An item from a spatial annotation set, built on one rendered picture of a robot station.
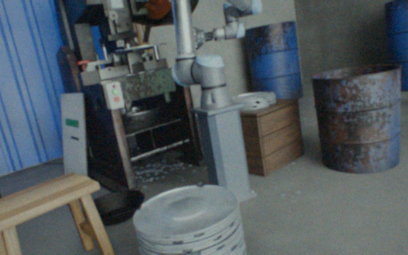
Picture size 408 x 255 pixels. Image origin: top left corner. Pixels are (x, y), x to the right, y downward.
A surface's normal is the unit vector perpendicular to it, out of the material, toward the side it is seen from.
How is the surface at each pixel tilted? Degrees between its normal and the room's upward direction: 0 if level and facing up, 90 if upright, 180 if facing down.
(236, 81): 90
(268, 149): 90
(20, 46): 90
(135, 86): 90
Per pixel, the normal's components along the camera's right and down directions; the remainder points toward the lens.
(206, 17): 0.60, 0.08
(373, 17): -0.78, 0.27
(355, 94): -0.36, 0.31
